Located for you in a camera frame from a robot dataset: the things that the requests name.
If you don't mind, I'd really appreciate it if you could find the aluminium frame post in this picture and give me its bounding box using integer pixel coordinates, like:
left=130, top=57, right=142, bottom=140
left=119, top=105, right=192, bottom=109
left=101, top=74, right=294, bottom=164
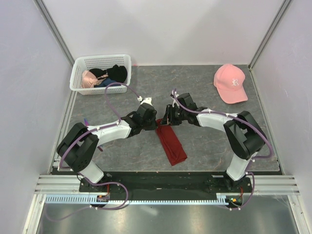
left=34, top=0, right=75, bottom=67
left=248, top=0, right=292, bottom=71

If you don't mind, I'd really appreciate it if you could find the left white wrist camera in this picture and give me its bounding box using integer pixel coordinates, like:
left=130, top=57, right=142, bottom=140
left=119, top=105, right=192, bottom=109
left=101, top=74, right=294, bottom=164
left=137, top=97, right=155, bottom=116

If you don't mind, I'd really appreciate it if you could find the left aluminium frame post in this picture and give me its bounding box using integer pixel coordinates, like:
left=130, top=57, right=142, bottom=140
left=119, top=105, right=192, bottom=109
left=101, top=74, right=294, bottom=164
left=34, top=0, right=75, bottom=67

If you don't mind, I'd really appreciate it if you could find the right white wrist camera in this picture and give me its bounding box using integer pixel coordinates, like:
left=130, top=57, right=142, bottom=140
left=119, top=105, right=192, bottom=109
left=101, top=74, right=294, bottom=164
left=170, top=93, right=197, bottom=111

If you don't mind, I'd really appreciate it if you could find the black cloth in basket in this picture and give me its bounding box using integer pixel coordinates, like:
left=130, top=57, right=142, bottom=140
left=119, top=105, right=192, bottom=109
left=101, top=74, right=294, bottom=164
left=89, top=65, right=128, bottom=83

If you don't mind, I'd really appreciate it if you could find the white plastic basket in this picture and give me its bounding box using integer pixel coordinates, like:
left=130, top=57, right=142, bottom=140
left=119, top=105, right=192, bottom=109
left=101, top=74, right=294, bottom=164
left=69, top=54, right=132, bottom=95

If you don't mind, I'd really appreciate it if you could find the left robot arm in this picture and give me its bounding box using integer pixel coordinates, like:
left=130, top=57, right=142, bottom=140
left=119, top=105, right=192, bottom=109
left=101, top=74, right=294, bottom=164
left=57, top=103, right=157, bottom=192

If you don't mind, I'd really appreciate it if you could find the light blue cable duct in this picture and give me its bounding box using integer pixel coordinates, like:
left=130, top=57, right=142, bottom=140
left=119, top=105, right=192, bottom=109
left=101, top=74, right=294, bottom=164
left=45, top=194, right=237, bottom=205

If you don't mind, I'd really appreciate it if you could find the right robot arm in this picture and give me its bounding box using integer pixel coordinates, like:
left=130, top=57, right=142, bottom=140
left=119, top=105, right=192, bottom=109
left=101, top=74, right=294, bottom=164
left=160, top=104, right=267, bottom=192

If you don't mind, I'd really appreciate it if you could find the front aluminium rail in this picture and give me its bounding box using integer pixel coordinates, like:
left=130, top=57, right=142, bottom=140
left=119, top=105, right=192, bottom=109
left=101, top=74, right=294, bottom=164
left=35, top=175, right=300, bottom=195

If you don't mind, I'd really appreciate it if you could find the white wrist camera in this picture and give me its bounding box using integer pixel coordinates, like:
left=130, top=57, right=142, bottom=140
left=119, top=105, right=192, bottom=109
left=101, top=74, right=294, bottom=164
left=170, top=93, right=197, bottom=111
left=137, top=97, right=155, bottom=116

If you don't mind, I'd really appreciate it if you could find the right aluminium frame post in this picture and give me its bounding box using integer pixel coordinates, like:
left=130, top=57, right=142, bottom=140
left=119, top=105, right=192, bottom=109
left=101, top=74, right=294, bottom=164
left=248, top=0, right=292, bottom=71

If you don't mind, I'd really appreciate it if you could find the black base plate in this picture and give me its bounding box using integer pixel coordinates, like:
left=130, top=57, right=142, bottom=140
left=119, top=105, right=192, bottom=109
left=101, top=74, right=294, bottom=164
left=79, top=172, right=252, bottom=200

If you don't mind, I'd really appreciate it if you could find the dark red cloth napkin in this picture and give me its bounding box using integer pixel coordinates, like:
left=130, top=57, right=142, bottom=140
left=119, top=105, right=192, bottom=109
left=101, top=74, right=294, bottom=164
left=156, top=119, right=187, bottom=166

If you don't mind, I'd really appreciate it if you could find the pink cloth in basket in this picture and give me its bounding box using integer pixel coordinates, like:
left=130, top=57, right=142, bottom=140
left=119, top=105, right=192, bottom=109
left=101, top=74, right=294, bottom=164
left=81, top=71, right=99, bottom=89

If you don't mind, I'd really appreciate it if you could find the blue cloth in basket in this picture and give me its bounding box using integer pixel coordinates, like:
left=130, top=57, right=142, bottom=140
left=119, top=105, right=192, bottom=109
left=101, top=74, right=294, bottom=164
left=94, top=78, right=120, bottom=88

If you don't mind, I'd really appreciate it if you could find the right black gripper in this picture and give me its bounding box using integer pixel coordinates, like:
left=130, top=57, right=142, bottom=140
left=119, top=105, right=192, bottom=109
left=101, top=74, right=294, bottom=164
left=160, top=104, right=187, bottom=126

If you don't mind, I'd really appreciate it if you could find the pink baseball cap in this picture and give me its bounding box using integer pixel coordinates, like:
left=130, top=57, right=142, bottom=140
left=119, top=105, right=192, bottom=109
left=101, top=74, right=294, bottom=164
left=214, top=64, right=248, bottom=104

